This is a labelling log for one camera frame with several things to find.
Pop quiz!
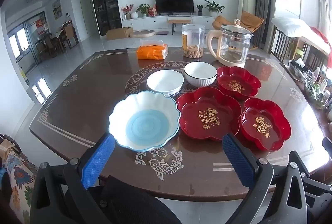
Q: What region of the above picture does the white ribbed bowl black rim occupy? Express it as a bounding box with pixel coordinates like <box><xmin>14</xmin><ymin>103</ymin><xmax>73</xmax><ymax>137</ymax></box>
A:
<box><xmin>184</xmin><ymin>61</ymin><xmax>218</xmax><ymax>87</ymax></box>

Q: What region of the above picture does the orange tissue pack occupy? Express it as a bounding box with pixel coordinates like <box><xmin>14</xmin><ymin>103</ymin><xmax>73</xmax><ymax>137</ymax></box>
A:
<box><xmin>137</xmin><ymin>38</ymin><xmax>169</xmax><ymax>60</ymax></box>

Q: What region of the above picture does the clear plastic snack jar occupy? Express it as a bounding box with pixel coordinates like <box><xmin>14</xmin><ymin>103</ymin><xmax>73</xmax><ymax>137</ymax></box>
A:
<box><xmin>181</xmin><ymin>24</ymin><xmax>205</xmax><ymax>59</ymax></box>

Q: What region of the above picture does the dining table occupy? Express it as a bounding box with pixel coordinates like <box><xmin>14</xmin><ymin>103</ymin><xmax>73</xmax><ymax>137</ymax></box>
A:
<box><xmin>50</xmin><ymin>28</ymin><xmax>68</xmax><ymax>53</ymax></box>

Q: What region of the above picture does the wooden dining chair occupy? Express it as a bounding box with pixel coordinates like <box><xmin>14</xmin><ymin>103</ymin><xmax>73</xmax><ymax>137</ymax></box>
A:
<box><xmin>35</xmin><ymin>38</ymin><xmax>56</xmax><ymax>58</ymax></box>
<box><xmin>62</xmin><ymin>23</ymin><xmax>79</xmax><ymax>49</ymax></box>

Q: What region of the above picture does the white bowl with blue print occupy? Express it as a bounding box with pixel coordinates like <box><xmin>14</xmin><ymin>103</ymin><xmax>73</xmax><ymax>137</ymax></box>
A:
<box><xmin>146</xmin><ymin>70</ymin><xmax>184</xmax><ymax>98</ymax></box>

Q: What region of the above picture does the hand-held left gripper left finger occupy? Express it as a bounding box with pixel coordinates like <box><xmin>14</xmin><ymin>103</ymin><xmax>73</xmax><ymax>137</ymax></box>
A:
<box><xmin>31</xmin><ymin>133</ymin><xmax>116</xmax><ymax>224</ymax></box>

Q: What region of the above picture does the glass kettle with cream handle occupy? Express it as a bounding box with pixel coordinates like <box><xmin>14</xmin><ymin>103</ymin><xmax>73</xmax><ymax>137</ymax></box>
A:
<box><xmin>206</xmin><ymin>19</ymin><xmax>254</xmax><ymax>68</ymax></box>

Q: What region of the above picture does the red cloth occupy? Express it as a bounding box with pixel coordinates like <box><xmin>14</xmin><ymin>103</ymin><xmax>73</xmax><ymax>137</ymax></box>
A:
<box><xmin>310</xmin><ymin>27</ymin><xmax>332</xmax><ymax>69</ymax></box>

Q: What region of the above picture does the red flower plant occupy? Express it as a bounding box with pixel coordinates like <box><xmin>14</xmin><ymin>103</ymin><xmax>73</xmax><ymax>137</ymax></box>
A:
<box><xmin>121</xmin><ymin>2</ymin><xmax>134</xmax><ymax>19</ymax></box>

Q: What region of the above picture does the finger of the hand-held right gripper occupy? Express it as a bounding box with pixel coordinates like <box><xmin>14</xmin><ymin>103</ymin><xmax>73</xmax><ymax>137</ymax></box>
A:
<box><xmin>322</xmin><ymin>136</ymin><xmax>332</xmax><ymax>155</ymax></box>

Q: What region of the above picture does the beige floor cushion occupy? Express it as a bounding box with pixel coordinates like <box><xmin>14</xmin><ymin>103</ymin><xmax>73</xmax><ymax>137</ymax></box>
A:
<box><xmin>130</xmin><ymin>29</ymin><xmax>156</xmax><ymax>38</ymax></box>

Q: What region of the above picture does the white pillow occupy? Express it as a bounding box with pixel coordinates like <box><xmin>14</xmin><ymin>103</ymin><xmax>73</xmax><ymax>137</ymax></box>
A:
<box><xmin>271</xmin><ymin>17</ymin><xmax>319</xmax><ymax>39</ymax></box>

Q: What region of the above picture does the wooden bench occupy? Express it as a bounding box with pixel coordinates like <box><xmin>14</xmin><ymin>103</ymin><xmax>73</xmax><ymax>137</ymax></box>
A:
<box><xmin>167</xmin><ymin>19</ymin><xmax>192</xmax><ymax>31</ymax></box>

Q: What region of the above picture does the blue and white scalloped bowl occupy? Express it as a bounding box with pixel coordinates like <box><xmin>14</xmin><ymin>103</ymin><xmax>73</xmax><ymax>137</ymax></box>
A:
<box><xmin>108</xmin><ymin>91</ymin><xmax>181</xmax><ymax>152</ymax></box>

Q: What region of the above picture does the tray of toiletries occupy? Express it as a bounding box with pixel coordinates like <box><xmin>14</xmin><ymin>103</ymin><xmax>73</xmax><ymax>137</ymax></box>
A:
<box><xmin>288</xmin><ymin>58</ymin><xmax>332</xmax><ymax>110</ymax></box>

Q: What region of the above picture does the cardboard box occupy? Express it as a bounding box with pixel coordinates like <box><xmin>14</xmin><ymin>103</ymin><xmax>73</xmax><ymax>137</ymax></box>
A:
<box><xmin>106</xmin><ymin>26</ymin><xmax>133</xmax><ymax>40</ymax></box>

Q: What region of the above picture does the person's black trouser leg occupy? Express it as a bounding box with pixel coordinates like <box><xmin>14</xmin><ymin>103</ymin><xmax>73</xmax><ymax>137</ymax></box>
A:
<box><xmin>65</xmin><ymin>175</ymin><xmax>182</xmax><ymax>224</ymax></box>

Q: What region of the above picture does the black television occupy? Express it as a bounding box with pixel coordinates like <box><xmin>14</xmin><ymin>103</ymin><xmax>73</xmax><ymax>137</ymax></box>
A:
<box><xmin>155</xmin><ymin>0</ymin><xmax>194</xmax><ymax>15</ymax></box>

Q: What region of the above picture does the white door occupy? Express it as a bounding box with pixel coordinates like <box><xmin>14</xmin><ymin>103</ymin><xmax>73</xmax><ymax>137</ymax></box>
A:
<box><xmin>78</xmin><ymin>0</ymin><xmax>91</xmax><ymax>43</ymax></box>

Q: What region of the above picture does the dark wooden chair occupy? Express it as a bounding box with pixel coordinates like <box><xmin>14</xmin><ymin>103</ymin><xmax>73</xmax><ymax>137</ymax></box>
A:
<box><xmin>270</xmin><ymin>25</ymin><xmax>332</xmax><ymax>69</ymax></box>

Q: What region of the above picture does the framed wall painting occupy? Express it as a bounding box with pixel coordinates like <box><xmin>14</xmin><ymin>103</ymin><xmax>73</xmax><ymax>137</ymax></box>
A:
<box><xmin>52</xmin><ymin>0</ymin><xmax>63</xmax><ymax>18</ymax></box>

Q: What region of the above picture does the orange lounge chair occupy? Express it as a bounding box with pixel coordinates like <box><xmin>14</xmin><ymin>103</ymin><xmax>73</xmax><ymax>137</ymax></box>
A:
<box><xmin>212</xmin><ymin>11</ymin><xmax>265</xmax><ymax>35</ymax></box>

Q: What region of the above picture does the white television cabinet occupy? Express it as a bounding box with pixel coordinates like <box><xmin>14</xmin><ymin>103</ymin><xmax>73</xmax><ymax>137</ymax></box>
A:
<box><xmin>121</xmin><ymin>14</ymin><xmax>221</xmax><ymax>32</ymax></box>

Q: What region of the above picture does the large leafy potted plant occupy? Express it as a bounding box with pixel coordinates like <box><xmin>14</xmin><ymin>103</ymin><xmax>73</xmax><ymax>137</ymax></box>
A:
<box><xmin>204</xmin><ymin>0</ymin><xmax>225</xmax><ymax>17</ymax></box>

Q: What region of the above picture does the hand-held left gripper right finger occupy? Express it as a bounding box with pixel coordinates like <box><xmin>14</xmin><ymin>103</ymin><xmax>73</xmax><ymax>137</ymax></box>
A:
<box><xmin>222</xmin><ymin>133</ymin><xmax>313</xmax><ymax>224</ymax></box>

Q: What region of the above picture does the red flower-shaped plate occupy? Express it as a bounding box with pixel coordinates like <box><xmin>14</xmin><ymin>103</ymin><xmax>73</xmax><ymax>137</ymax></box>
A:
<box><xmin>240</xmin><ymin>97</ymin><xmax>291</xmax><ymax>152</ymax></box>
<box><xmin>216</xmin><ymin>66</ymin><xmax>261</xmax><ymax>99</ymax></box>
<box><xmin>176</xmin><ymin>87</ymin><xmax>242</xmax><ymax>142</ymax></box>

